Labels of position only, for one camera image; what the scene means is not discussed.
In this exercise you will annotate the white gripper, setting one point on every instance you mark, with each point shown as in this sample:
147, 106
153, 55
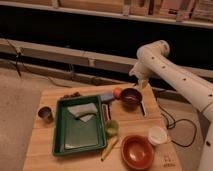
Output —
142, 73

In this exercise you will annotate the orange apple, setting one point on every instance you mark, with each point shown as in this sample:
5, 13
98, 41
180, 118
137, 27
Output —
117, 92

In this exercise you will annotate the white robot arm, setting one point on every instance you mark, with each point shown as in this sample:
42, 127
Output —
199, 92

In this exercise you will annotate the white plastic cup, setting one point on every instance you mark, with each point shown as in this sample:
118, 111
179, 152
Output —
157, 135

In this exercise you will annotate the small green cup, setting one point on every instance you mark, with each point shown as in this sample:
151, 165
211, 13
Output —
112, 128

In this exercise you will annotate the small metal cup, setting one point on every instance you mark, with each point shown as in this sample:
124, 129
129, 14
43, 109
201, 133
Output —
46, 114

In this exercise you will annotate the dark purple bowl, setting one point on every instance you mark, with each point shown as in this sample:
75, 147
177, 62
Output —
130, 97

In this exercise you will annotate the red and black marker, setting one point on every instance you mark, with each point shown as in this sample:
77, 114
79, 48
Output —
106, 112

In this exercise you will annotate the folded grey cloth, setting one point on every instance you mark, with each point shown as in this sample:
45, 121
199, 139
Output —
84, 112

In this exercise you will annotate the yellow banana toy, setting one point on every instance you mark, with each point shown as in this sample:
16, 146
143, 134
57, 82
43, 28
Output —
110, 144

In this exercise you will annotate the dark brown small object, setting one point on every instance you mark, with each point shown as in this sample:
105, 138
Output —
76, 94

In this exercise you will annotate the orange-red bowl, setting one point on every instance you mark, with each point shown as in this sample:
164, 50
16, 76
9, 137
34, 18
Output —
137, 153

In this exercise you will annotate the green plastic tray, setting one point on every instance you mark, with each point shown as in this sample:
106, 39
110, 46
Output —
72, 135

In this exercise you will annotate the black handled utensil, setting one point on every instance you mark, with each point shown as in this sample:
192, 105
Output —
143, 109

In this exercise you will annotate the wooden shelf rail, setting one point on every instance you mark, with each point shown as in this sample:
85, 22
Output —
78, 57

